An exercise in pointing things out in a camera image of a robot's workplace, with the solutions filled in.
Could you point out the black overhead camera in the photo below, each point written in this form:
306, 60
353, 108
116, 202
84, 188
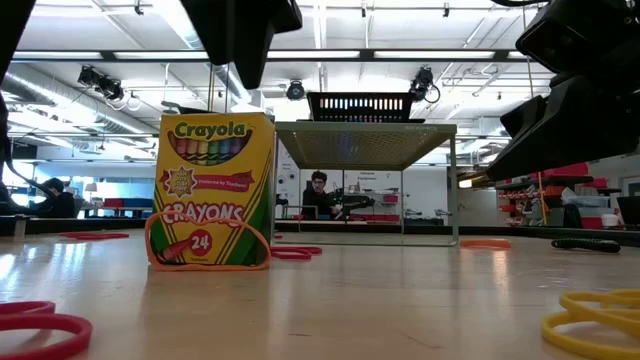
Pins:
295, 90

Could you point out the black overhead frame beam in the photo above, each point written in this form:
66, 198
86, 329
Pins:
370, 55

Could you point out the orange rubber band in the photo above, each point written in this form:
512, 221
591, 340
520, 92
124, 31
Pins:
485, 244
200, 268

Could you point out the black ceiling spotlight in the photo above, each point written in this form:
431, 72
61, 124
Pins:
422, 80
100, 82

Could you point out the black background robot arm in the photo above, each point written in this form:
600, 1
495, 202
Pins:
355, 200

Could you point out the sage green perforated metal shelf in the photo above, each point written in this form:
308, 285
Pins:
365, 145

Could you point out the red rubber band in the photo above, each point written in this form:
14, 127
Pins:
92, 235
45, 320
300, 254

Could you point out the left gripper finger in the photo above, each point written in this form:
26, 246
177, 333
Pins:
255, 40
212, 30

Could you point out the person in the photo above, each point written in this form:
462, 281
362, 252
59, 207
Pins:
57, 202
317, 195

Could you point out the Crayola crayon box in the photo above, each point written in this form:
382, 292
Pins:
210, 165

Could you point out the black marker pen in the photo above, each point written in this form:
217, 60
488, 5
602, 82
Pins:
585, 244

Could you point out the red storage bin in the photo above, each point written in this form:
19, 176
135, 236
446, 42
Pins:
570, 171

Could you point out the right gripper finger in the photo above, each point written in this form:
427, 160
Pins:
525, 116
590, 125

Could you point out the black slotted plastic basket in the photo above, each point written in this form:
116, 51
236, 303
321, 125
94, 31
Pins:
315, 107

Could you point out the yellow rubber band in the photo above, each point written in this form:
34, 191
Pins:
548, 327

